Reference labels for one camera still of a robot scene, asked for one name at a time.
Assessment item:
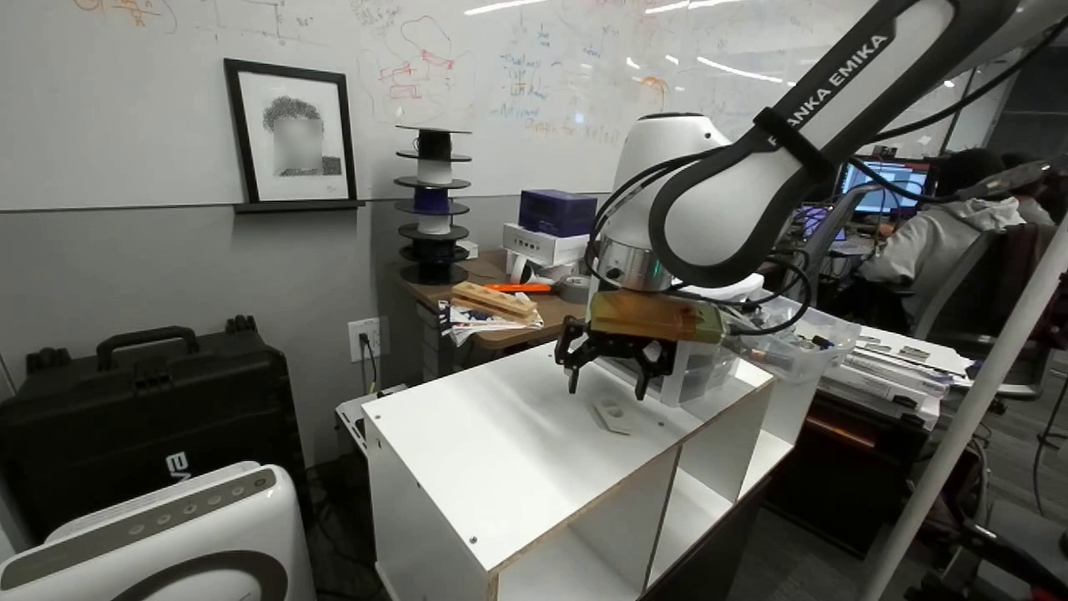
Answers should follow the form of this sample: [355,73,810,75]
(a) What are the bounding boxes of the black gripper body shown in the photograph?
[580,326,672,365]

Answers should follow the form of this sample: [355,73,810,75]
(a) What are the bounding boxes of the translucent plastic drawer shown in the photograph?
[673,332,737,378]
[672,360,744,398]

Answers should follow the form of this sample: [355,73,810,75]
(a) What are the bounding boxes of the brown wooden desk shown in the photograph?
[396,249,599,360]

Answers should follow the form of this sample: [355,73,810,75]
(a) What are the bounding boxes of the orange hand tool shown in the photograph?
[488,276,557,299]

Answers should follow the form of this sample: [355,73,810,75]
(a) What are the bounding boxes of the loose papers on desk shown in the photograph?
[440,289,547,350]

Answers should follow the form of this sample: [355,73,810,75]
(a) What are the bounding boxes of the tan wooden block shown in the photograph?
[448,276,539,320]

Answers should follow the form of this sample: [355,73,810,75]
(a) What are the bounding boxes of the white cardboard box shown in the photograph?
[502,220,593,282]

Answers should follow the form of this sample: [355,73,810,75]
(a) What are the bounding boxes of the purple box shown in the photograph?
[519,187,602,241]

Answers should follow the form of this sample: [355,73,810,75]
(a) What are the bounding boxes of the white cube shelf cabinet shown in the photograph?
[335,305,836,601]

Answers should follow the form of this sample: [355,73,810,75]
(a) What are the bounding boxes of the white filament spool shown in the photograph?
[394,149,473,191]
[396,206,473,242]

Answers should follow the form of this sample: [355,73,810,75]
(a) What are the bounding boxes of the purple filament spool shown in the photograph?
[394,178,473,220]

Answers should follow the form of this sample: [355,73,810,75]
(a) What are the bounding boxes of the black core empty spool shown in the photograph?
[394,121,473,164]

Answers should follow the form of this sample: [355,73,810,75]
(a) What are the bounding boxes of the white paper stack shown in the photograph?
[823,314,981,430]

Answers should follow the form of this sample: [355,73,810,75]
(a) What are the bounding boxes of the monitor with blue screen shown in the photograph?
[836,157,934,225]

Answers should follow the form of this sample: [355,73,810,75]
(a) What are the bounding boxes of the black picture ledge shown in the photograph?
[232,197,371,218]

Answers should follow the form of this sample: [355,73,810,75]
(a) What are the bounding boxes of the seated person in grey hoodie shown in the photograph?
[861,153,1061,336]

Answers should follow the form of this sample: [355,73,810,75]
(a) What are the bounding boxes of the black framed portrait picture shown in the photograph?
[223,56,360,210]

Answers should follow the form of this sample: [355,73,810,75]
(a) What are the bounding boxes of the black hard carrying case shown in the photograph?
[0,314,309,538]

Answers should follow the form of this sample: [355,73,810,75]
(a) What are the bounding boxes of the white air purifier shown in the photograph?
[0,456,321,601]

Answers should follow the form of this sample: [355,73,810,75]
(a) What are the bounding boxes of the whiteboard with writing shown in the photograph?
[0,0,882,218]

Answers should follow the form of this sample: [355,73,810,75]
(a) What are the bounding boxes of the white plastic drawer unit frame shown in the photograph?
[655,298,778,410]

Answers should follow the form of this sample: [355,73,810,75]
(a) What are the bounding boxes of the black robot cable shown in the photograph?
[580,0,1068,336]

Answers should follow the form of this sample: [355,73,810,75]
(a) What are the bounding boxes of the white wall outlet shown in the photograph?
[344,314,384,365]

